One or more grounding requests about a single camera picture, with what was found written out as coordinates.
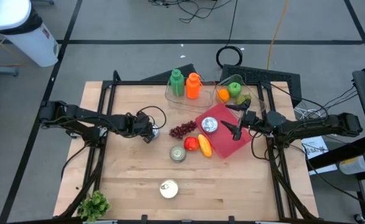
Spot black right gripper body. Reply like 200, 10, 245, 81
233, 108, 264, 141

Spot clear plastic container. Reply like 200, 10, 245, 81
215, 73, 267, 119
164, 77, 217, 113

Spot black perforated panel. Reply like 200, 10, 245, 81
220, 64, 302, 108

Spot green plastic bottle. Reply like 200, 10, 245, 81
169, 68, 185, 98

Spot blue labelled tin can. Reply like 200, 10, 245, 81
201, 116, 219, 134

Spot green apple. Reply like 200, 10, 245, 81
227, 82, 242, 98

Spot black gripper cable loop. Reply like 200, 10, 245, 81
135, 105, 168, 130

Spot dark red grape bunch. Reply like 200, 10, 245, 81
169, 120, 198, 140

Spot tangled black floor cables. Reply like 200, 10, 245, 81
148, 0, 233, 24

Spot white round lid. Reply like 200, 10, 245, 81
159, 179, 179, 199

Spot yellow mango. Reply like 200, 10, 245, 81
197, 133, 213, 158

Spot orange plastic bottle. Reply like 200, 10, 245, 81
186, 72, 202, 100

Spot silver tin can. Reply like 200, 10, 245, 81
169, 144, 187, 164
151, 123, 161, 140

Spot white trash bin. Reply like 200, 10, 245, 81
0, 0, 60, 68

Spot green lettuce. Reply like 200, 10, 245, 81
77, 190, 111, 222

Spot coiled black cable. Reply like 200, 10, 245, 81
216, 45, 244, 68

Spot red tomato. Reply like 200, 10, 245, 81
183, 136, 200, 152

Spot yellow floor cable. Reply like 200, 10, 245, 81
266, 0, 291, 71

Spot grey stand leg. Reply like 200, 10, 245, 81
0, 63, 19, 77

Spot green pear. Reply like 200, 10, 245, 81
235, 93, 252, 106

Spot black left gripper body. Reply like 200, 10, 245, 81
125, 111, 154, 138

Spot orange fruit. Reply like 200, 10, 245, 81
217, 88, 230, 103

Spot white printed paper sheet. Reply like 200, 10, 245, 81
300, 136, 329, 162

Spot red plastic tray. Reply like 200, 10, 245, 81
194, 102, 254, 159

